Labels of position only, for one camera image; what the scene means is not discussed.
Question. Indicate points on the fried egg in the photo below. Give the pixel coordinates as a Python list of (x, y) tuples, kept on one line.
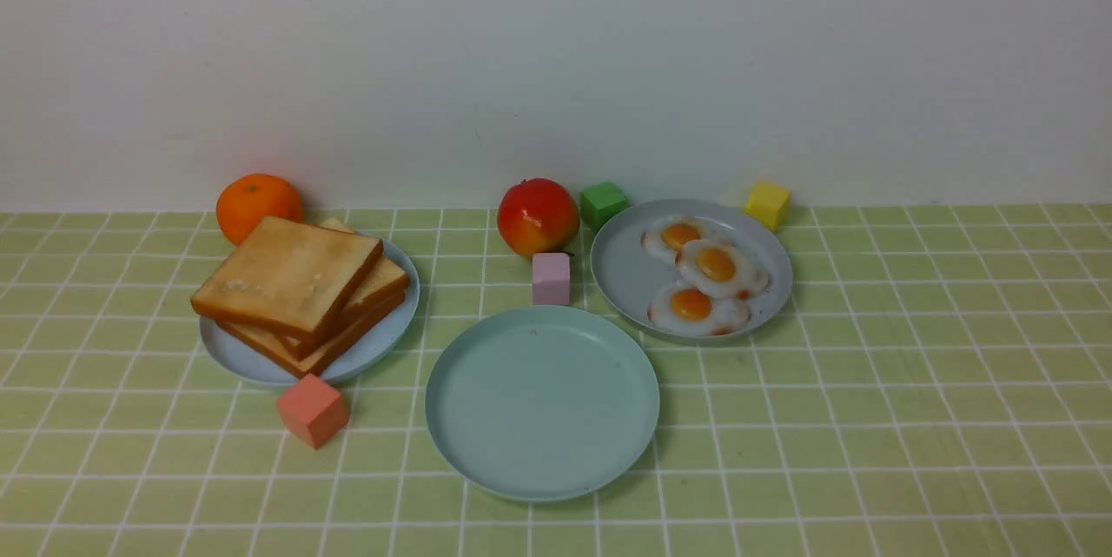
[(720, 270), (666, 237), (681, 309)]

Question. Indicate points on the toast slice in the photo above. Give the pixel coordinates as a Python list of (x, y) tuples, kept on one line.
[(386, 279), (268, 358), (288, 277)]

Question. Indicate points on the pink lilac cube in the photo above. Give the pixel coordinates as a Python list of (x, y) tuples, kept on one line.
[(551, 278)]

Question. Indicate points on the red apple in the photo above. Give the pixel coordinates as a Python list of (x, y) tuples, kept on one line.
[(536, 216)]

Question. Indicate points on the green cube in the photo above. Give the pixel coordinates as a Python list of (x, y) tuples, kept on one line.
[(601, 202)]

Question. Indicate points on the grey-blue egg plate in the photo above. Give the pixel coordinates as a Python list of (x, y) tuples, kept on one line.
[(629, 278)]

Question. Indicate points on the teal empty centre plate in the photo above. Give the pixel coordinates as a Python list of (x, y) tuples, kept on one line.
[(542, 404)]

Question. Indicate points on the yellow cube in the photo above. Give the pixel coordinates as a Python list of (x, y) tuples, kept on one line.
[(768, 203)]

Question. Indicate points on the salmon pink cube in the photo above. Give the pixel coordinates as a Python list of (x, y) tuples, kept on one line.
[(313, 411)]

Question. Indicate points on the orange mandarin fruit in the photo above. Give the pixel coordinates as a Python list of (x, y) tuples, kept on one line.
[(243, 204)]

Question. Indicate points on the light blue bread plate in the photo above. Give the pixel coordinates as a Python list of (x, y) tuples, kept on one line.
[(239, 359)]

